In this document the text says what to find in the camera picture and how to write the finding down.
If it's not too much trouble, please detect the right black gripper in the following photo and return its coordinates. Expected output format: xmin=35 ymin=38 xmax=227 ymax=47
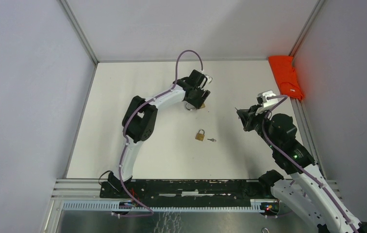
xmin=237 ymin=102 xmax=279 ymax=150

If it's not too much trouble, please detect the large brass padlock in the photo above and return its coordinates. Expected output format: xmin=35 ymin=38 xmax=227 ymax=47
xmin=184 ymin=102 xmax=206 ymax=112

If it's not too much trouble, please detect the small brass padlock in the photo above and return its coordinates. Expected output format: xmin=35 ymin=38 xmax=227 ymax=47
xmin=195 ymin=129 xmax=205 ymax=141

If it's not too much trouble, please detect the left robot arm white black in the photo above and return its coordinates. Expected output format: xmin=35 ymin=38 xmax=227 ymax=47
xmin=108 ymin=70 xmax=213 ymax=198

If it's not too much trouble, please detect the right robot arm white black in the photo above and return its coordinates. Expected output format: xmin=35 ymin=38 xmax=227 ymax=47
xmin=236 ymin=105 xmax=367 ymax=233

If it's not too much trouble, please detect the orange folded cloth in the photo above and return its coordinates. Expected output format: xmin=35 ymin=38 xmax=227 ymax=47
xmin=268 ymin=55 xmax=305 ymax=100

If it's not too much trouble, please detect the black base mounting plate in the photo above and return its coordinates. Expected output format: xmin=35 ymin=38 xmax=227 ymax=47
xmin=100 ymin=179 xmax=275 ymax=208

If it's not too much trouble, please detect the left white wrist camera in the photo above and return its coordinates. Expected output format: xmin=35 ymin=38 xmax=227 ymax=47
xmin=202 ymin=74 xmax=213 ymax=87

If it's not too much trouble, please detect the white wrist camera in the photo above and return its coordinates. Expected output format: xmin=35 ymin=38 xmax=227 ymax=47
xmin=202 ymin=74 xmax=213 ymax=87
xmin=255 ymin=90 xmax=279 ymax=115

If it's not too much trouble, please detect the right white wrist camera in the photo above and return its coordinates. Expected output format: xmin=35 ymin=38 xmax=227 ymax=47
xmin=255 ymin=90 xmax=279 ymax=115

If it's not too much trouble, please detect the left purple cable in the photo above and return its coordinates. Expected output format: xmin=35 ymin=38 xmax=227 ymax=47
xmin=111 ymin=49 xmax=204 ymax=218

